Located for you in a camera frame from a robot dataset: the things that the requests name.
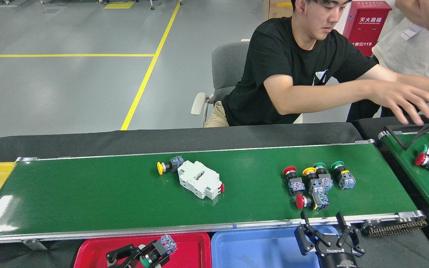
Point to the standing person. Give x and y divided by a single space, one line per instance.
415 56

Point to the red fire extinguisher box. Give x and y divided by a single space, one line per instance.
367 31

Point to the cardboard box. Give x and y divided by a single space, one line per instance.
276 11

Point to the blue plastic tray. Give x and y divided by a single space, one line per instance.
255 249

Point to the grey office chair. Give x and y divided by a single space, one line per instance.
229 63

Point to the white wheeled stand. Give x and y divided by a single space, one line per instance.
151 7

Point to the red plastic tray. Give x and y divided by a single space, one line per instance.
192 253

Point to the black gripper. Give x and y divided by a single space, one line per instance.
337 258

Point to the seated person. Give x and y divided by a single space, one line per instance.
292 56

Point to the black guide frame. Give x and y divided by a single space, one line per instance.
395 141

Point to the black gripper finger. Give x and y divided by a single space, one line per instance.
119 255
134 260

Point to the standing person's forearm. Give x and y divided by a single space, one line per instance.
426 16

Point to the seated person's right forearm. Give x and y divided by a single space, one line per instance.
322 96

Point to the seated person's right hand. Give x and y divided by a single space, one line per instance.
397 96

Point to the yellow push button switch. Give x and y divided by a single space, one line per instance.
169 166
313 178

